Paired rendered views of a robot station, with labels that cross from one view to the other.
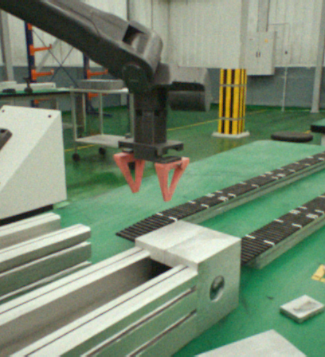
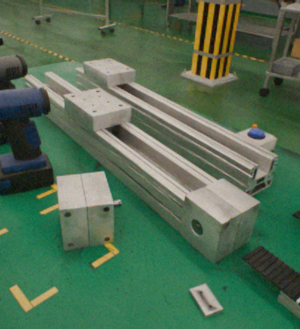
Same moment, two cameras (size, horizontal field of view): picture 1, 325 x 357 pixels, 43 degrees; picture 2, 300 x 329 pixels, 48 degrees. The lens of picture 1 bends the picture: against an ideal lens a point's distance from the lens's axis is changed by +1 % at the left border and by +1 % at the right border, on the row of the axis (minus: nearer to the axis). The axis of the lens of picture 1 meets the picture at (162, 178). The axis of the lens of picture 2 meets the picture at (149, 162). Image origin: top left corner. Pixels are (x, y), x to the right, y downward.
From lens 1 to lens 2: 0.69 m
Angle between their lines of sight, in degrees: 89
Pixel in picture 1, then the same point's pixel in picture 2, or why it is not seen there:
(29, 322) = (158, 156)
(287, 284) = (249, 311)
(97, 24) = not seen: outside the picture
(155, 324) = (159, 194)
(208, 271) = (190, 208)
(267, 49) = not seen: outside the picture
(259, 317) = (198, 271)
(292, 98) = not seen: outside the picture
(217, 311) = (195, 241)
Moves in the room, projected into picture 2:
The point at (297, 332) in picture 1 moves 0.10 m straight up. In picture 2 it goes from (178, 286) to (184, 241)
